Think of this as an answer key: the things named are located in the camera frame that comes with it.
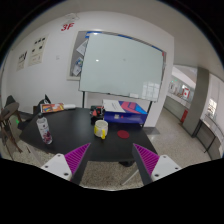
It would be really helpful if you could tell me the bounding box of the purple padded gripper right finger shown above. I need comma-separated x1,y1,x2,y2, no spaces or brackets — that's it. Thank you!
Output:
132,144,181,185

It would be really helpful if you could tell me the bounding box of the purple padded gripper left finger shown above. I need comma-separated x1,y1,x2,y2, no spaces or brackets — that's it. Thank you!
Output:
42,143,90,185

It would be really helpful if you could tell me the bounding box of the white floral water bottle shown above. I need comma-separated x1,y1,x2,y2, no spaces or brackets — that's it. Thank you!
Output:
36,113,53,144

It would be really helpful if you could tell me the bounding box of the red round coaster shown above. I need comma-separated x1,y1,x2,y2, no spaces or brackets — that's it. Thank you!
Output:
117,130,129,139

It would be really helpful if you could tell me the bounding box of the blue storage box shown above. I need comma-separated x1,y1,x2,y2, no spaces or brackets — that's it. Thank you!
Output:
104,100,148,124

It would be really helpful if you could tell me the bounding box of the black red small device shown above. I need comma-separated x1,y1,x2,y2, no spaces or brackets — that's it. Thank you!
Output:
90,105,104,124

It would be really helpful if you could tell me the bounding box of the red fire extinguisher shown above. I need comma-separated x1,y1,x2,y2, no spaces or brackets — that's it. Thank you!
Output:
180,110,188,123

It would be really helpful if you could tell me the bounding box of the colourful picture book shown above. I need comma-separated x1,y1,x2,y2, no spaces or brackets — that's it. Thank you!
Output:
40,103,64,113

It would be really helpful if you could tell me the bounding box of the white paper sheet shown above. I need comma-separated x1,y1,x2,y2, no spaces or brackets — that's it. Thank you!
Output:
103,99,124,113

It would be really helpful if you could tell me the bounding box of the grey notice board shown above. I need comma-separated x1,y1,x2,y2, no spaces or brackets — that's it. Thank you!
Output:
67,31,88,81

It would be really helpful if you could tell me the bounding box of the large whiteboard on stand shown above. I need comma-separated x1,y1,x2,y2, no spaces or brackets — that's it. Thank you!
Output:
80,32,165,102

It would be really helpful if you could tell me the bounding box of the white mug yellow handle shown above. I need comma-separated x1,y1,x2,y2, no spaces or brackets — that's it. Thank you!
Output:
94,120,108,139

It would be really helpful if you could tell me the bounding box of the small white wall poster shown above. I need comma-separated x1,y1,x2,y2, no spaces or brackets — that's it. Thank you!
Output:
17,51,27,71

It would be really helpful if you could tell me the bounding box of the red 3F wall sign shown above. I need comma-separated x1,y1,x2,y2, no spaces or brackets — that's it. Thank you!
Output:
61,22,74,32

